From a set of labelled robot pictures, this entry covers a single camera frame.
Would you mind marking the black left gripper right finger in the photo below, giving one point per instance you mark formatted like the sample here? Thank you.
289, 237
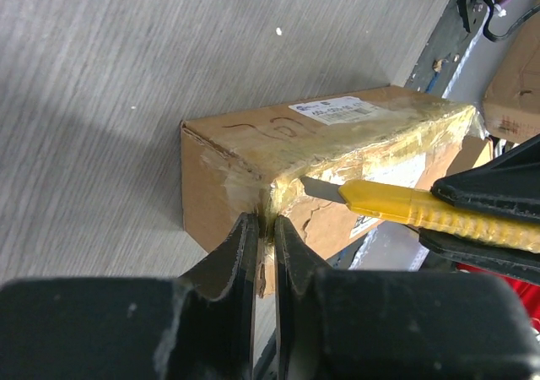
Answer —
361, 324

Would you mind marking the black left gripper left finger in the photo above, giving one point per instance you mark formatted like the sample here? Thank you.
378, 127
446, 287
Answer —
196, 326

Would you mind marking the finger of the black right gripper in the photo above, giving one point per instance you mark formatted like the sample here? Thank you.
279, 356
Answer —
507, 186
513, 263

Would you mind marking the yellow utility knife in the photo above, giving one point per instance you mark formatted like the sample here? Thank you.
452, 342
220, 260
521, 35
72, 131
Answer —
419, 208

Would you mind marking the brown cardboard express box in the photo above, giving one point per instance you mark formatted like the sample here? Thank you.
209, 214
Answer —
253, 161

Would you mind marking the cardboard box on floor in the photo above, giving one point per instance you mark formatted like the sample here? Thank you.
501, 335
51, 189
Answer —
511, 102

